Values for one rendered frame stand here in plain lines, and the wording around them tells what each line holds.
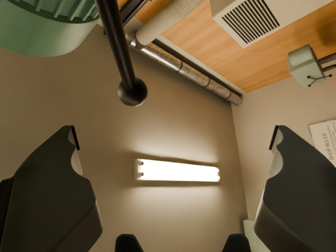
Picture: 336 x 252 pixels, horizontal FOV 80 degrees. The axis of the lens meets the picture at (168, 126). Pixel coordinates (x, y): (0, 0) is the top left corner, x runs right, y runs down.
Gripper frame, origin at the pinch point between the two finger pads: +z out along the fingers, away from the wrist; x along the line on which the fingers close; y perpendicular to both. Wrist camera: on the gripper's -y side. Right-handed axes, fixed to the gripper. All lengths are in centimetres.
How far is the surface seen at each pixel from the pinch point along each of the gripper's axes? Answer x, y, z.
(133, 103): -4.2, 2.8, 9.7
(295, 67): 123, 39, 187
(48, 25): -13.3, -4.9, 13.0
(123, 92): -5.2, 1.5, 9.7
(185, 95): 22, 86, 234
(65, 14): -11.3, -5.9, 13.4
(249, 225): 105, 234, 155
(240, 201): 104, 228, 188
